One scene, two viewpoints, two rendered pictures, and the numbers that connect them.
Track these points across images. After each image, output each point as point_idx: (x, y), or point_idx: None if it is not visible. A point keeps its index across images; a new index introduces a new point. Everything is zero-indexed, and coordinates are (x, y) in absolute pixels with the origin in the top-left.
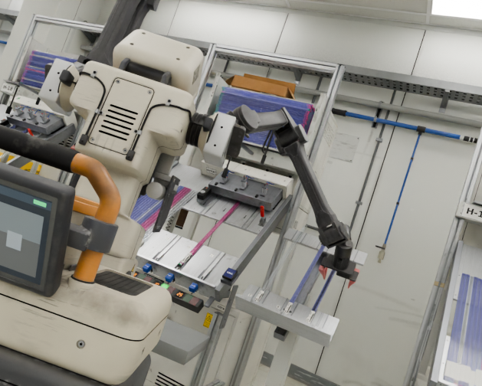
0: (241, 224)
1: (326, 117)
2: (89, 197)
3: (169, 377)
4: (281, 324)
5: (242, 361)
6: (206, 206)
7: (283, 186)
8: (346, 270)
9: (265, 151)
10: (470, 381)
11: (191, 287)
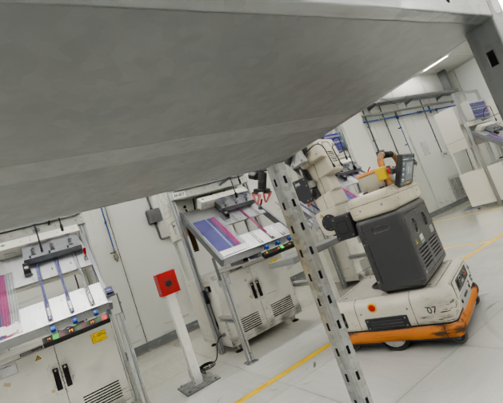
0: (256, 213)
1: None
2: (336, 186)
3: (275, 302)
4: None
5: None
6: (233, 217)
7: (246, 190)
8: (317, 196)
9: (238, 177)
10: None
11: (289, 237)
